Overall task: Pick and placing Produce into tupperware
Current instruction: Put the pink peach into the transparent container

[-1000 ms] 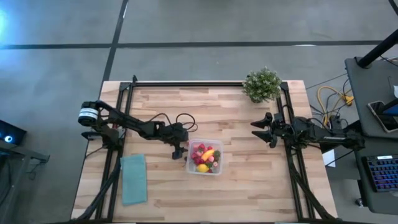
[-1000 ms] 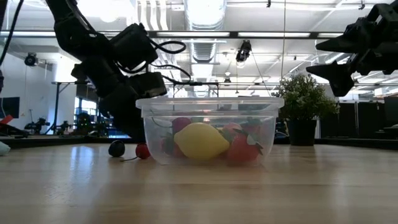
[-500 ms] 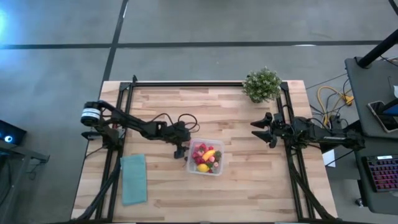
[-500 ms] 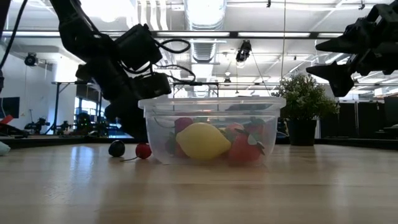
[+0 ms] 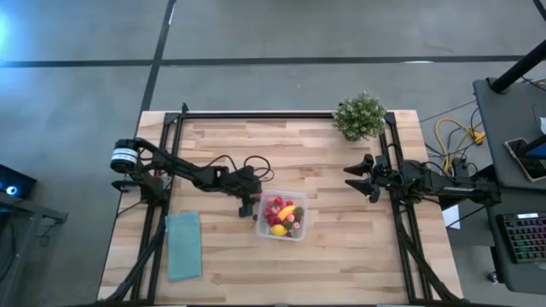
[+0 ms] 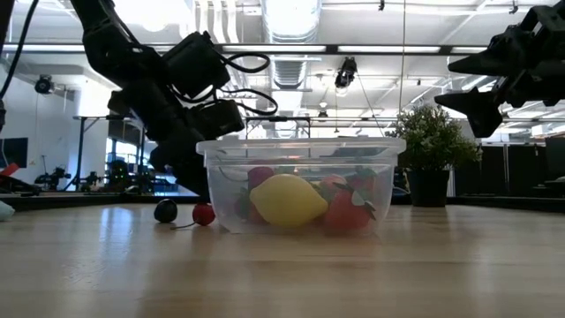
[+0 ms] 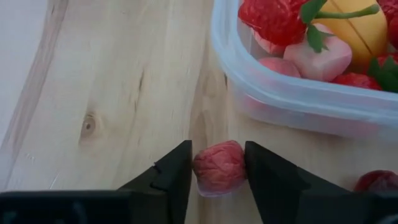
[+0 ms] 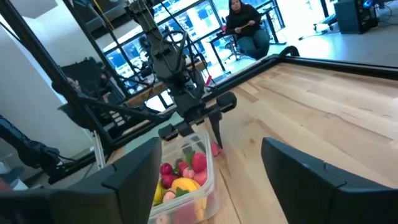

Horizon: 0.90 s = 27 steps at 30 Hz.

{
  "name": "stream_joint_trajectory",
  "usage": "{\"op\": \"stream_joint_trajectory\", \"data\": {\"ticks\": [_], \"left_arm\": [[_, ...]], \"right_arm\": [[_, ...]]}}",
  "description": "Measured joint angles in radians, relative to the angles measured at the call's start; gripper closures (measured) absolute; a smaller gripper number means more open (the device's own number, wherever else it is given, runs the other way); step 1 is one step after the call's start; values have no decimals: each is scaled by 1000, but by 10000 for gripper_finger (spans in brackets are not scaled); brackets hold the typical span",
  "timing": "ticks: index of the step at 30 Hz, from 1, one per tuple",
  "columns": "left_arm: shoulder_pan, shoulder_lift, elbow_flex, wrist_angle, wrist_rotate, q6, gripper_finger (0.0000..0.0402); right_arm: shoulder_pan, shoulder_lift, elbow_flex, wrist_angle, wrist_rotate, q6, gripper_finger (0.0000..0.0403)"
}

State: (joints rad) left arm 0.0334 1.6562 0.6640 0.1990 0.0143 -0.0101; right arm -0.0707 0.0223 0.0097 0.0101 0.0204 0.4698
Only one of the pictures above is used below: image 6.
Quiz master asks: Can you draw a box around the yellow lemon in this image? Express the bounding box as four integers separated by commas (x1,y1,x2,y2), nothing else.
249,173,330,229

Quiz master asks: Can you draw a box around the bright red cherry with stem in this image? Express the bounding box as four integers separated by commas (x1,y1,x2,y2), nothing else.
169,201,217,231

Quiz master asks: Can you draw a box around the red flat object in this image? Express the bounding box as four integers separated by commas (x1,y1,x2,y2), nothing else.
0,162,23,178

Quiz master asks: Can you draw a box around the black overhead frame bar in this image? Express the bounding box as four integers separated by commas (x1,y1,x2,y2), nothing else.
0,42,489,56

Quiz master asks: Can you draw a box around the pale teal object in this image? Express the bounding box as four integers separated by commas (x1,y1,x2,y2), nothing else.
0,200,16,223

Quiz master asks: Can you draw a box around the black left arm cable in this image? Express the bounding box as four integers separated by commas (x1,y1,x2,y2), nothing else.
167,51,280,117

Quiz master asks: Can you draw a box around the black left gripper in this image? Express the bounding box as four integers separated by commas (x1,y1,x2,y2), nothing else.
132,101,211,203

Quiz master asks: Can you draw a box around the green artificial plant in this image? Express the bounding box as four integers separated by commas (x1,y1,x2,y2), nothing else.
384,103,483,172

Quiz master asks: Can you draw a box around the low black frame stand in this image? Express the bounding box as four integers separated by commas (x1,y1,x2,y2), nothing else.
245,115,313,139

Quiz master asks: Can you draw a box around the black hanging overhead camera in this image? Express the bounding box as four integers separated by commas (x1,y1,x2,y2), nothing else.
333,56,358,89

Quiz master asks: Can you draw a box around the black hanging cable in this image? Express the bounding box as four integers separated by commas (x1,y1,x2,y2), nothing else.
0,0,41,133

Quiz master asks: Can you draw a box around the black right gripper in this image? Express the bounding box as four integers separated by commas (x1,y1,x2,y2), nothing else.
434,4,565,139

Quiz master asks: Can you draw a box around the dark red cherry with stem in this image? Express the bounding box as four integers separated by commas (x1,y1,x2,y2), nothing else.
153,198,179,224

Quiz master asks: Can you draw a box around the tall black frame stand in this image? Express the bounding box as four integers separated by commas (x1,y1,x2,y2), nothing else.
72,113,147,186

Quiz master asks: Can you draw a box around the black plant pot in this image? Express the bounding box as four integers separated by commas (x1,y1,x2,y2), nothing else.
405,169,451,208

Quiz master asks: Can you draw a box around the clear plastic tupperware container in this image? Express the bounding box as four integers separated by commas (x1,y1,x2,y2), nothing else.
195,136,408,236

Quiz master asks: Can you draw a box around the dark wall monitor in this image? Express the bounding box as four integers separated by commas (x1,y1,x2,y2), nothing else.
0,137,29,170

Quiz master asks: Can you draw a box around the black ceiling spotlight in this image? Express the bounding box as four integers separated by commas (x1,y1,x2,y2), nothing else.
34,74,56,95

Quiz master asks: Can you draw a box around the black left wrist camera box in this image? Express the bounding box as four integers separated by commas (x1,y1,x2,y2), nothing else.
184,99,246,140

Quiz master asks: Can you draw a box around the silver ventilation duct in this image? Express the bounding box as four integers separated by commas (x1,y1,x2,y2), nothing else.
260,0,323,89

